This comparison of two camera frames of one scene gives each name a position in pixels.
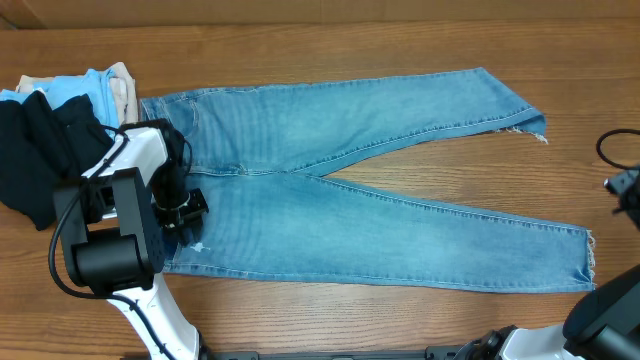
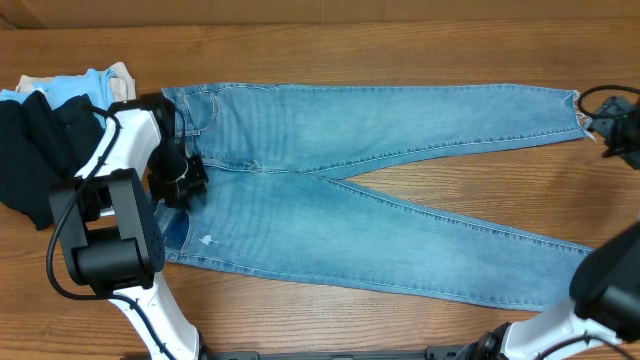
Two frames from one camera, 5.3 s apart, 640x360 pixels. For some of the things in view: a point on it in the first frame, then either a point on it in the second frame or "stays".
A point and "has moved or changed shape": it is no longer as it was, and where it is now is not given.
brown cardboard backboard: x=100 y=14 stays
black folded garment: x=42 y=147 stays
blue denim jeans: x=260 y=156 has moved or changed shape
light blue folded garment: x=96 y=83 stays
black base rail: x=444 y=352 stays
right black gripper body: x=627 y=185 -> x=622 y=135
